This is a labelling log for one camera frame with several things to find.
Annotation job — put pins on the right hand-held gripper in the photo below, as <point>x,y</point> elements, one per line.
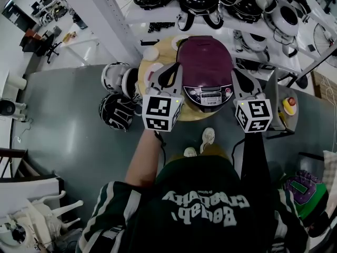
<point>255,115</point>

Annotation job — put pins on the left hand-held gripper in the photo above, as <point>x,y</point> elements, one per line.
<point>158,112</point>

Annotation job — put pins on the purple rice cooker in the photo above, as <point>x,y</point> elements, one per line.
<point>205,62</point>

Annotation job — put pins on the person's right forearm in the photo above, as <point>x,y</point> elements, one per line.
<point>254,159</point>

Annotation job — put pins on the person's left forearm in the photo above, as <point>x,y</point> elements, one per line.
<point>144,159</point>

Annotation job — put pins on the red square food block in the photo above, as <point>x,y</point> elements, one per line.
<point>150,76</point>

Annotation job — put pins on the small white bowl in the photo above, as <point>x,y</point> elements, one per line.
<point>150,53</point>

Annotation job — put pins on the round wooden table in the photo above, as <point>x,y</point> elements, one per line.
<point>166,47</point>

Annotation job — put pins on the grey chair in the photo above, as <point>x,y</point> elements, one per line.
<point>279,107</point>

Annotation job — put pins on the white plate with green food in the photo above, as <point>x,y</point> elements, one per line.
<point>175,42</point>

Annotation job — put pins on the yellow plate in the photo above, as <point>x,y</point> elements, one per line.
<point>289,110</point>

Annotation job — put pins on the red apple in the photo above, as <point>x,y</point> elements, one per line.
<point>292,101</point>

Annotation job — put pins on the pile of black small parts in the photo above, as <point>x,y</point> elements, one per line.
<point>161,27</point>

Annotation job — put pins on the black white patterned helmet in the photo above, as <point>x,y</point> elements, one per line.
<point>117,113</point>

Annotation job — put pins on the person's right white shoe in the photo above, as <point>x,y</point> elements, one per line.
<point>208,137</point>

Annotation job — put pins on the person's white shoe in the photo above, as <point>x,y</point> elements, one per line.
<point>190,151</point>
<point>208,137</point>

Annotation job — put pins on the tan shorts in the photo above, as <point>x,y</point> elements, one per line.
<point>216,151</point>

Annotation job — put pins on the person's left white shoe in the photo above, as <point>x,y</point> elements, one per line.
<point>190,151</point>

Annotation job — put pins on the wooden pallet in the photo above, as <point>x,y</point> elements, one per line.
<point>323,86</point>

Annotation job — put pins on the black standing fan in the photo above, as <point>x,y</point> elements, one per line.
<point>322,41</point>

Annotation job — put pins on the white metal shelf rack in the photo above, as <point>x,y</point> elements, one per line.
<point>116,7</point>

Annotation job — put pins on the white long desk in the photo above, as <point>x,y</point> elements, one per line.
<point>85,39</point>

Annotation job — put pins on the black office chair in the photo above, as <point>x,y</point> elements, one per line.
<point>50,46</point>

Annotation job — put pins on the dark green striped shirt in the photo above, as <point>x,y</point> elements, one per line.
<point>197,233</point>

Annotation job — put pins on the white machine with black head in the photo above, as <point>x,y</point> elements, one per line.
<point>6,107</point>

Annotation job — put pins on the dark wooden railing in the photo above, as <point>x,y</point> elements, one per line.
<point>11,154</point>

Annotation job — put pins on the white side table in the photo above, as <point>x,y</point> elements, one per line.
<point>26,190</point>

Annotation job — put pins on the white ornate chair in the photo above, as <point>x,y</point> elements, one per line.
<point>44,212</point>

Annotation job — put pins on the black bracket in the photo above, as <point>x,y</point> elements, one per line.
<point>149,42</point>

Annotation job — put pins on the white round frame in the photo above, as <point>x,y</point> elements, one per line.
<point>4,236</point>

